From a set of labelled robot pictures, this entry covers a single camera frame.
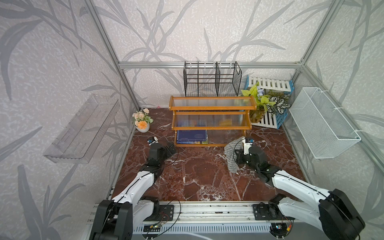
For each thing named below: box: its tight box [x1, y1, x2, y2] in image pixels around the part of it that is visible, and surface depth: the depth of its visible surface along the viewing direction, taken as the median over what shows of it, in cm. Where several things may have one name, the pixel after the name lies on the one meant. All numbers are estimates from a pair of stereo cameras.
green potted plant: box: [241, 81, 277, 123], surface depth 95 cm
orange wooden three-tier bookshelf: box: [169, 95, 257, 147], surface depth 102 cm
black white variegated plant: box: [267, 92, 292, 117], surface depth 91 cm
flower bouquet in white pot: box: [132, 108, 154, 133], surface depth 101 cm
